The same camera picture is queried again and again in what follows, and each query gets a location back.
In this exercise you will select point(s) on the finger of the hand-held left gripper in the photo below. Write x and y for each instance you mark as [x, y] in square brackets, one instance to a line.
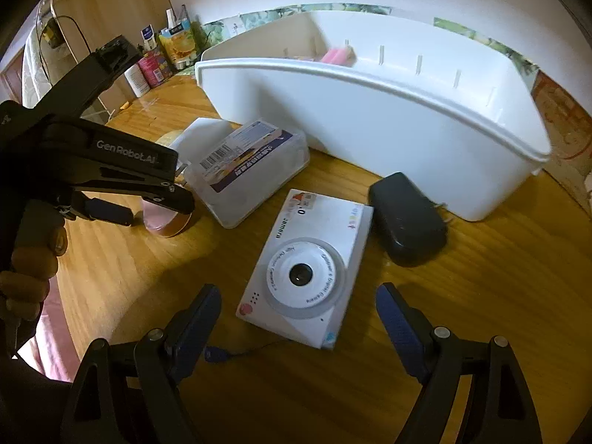
[99, 76]
[111, 212]

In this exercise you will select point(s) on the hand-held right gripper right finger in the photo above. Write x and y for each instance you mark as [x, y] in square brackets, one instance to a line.
[402, 328]

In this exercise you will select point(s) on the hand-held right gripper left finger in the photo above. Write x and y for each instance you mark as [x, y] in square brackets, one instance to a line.
[194, 328]

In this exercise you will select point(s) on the pink round case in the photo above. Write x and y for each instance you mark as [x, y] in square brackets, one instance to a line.
[162, 223]

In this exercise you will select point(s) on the pale green round compact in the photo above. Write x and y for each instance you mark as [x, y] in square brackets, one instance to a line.
[167, 138]

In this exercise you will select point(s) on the black power adapter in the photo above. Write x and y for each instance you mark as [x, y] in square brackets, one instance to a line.
[407, 222]

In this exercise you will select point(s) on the white charger block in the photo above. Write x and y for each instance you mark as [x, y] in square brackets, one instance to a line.
[203, 132]

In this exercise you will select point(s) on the white toy camera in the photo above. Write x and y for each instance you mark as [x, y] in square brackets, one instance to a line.
[323, 222]

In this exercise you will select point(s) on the clear plastic box with label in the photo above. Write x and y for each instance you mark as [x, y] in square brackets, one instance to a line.
[259, 166]

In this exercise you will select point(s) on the white plastic storage bin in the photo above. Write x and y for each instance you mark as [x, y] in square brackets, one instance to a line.
[370, 125]

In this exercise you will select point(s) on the pink hair roller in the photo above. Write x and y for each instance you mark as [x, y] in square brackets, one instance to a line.
[337, 56]

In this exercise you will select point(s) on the person's left hand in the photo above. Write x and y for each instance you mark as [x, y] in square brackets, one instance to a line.
[32, 277]

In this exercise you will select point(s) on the white plastic bottle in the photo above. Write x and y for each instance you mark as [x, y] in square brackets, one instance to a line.
[138, 81]

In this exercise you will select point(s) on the pink can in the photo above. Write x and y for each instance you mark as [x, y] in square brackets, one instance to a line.
[155, 69]

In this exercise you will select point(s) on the white bottle with blue label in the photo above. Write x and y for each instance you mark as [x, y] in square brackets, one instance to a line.
[149, 37]

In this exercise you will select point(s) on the wooden shelf unit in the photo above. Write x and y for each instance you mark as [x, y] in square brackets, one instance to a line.
[115, 4]

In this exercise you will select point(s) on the yellow juice carton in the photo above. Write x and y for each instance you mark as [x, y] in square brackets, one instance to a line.
[180, 46]

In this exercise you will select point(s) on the white spray bottle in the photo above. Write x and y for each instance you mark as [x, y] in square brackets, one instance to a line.
[170, 18]

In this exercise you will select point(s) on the leaf-printed paper strip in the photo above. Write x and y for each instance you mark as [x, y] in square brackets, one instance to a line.
[277, 13]

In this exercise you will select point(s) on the brown cardboard sheet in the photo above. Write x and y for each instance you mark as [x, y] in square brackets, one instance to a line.
[569, 115]

